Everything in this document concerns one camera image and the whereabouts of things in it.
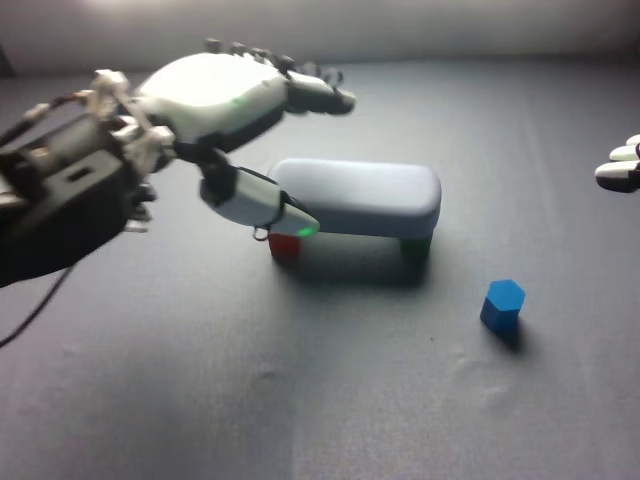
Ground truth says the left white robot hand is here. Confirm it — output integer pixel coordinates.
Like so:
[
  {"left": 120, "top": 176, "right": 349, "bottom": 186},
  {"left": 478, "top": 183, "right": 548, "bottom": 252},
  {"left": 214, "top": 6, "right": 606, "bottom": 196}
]
[{"left": 132, "top": 37, "right": 358, "bottom": 244}]

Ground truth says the thin black cable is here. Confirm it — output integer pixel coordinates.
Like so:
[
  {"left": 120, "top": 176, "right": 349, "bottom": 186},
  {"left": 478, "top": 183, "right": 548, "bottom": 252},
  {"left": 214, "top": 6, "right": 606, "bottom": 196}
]
[{"left": 0, "top": 264, "right": 71, "bottom": 349}]

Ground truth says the lilac oblong case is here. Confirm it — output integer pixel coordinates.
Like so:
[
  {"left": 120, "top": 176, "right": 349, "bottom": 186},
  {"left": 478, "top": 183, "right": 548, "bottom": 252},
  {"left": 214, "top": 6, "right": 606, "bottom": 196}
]
[{"left": 267, "top": 158, "right": 443, "bottom": 241}]

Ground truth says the grey table cloth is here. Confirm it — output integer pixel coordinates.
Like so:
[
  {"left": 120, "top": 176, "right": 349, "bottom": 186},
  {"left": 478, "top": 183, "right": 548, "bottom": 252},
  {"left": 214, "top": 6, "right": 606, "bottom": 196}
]
[{"left": 0, "top": 59, "right": 640, "bottom": 480}]

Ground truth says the green rectangular block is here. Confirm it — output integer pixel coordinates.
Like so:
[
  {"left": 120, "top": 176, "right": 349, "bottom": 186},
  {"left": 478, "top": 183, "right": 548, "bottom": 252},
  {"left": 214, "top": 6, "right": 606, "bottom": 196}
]
[{"left": 399, "top": 237, "right": 434, "bottom": 261}]

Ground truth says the red rectangular block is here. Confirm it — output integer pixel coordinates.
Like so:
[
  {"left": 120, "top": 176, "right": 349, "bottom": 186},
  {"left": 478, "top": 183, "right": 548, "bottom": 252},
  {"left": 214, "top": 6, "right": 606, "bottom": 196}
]
[{"left": 268, "top": 232, "right": 304, "bottom": 262}]

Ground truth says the blue hexagonal block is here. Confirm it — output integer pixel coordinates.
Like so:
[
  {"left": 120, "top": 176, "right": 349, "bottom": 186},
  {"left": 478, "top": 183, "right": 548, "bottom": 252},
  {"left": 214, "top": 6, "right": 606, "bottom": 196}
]
[{"left": 479, "top": 278, "right": 527, "bottom": 337}]

